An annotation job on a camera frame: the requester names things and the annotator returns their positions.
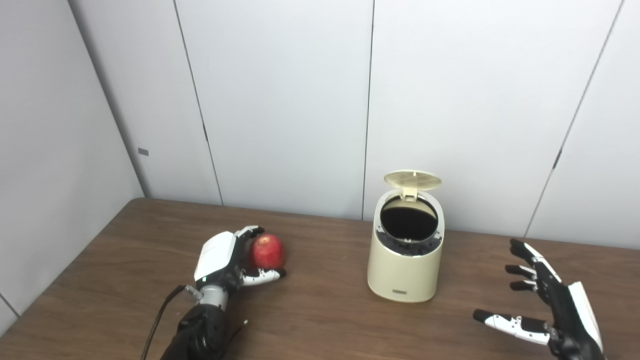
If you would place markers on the red apple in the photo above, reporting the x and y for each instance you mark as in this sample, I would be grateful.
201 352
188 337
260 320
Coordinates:
267 252

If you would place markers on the cream round bin lid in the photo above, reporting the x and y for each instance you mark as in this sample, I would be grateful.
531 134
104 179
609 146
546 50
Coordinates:
412 180

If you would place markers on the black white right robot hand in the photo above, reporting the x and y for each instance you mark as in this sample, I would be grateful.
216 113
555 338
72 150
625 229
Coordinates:
565 315

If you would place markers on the cream-colored round bin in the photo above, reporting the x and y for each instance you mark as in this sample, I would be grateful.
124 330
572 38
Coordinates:
402 275

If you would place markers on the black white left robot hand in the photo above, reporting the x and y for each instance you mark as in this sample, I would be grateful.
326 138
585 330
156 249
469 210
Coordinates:
215 255

